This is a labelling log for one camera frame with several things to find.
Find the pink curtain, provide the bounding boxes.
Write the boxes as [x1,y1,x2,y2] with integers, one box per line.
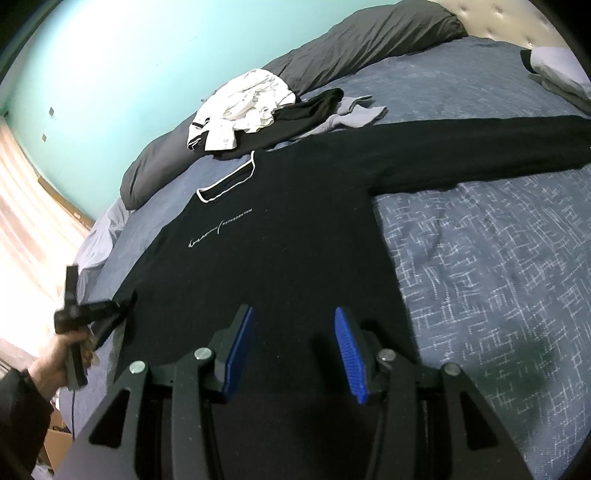
[0,110,99,372]

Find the dark grey long pillow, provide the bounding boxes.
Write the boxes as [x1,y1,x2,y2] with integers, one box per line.
[119,0,470,211]

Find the light grey folded garment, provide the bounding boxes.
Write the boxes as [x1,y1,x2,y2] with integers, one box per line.
[530,45,590,89]

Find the bed with blue patterned sheet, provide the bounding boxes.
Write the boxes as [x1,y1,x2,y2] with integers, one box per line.
[69,34,591,480]

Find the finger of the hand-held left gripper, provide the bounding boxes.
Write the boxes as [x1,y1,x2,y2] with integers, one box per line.
[89,290,139,348]

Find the wooden window frame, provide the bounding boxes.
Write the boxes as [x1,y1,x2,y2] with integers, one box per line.
[36,174,96,232]

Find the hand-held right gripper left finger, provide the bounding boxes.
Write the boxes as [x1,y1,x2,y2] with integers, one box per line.
[60,305,256,480]

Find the cream tufted headboard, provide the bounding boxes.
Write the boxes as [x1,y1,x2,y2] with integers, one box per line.
[438,0,579,50]

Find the person's left hand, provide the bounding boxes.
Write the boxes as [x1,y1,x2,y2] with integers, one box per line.
[28,329,101,394]

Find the black sweater with white trim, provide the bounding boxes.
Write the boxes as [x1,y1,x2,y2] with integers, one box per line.
[108,114,591,480]

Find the black pants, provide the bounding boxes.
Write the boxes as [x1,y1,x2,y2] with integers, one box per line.
[189,87,345,161]

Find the white crumpled garment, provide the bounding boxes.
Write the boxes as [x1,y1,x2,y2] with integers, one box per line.
[187,69,297,152]

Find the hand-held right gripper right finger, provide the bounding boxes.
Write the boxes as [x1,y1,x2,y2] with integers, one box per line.
[334,306,532,480]

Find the cardboard box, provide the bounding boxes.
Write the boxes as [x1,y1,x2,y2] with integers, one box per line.
[38,405,75,468]

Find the light grey blanket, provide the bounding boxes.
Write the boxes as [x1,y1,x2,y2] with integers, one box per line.
[73,198,136,278]

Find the dark grey folded garment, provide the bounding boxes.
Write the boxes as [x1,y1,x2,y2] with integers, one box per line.
[542,78,591,114]

